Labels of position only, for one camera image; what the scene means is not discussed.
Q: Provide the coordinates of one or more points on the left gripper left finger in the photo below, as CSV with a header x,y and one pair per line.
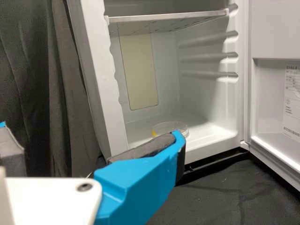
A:
x,y
11,154

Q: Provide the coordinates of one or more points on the incubator door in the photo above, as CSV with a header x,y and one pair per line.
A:
x,y
269,93

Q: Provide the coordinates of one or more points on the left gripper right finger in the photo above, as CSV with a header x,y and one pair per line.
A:
x,y
140,178

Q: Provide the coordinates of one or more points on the petri dish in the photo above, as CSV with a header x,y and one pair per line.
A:
x,y
173,127

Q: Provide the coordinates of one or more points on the white incubator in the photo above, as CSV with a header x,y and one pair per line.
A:
x,y
98,70

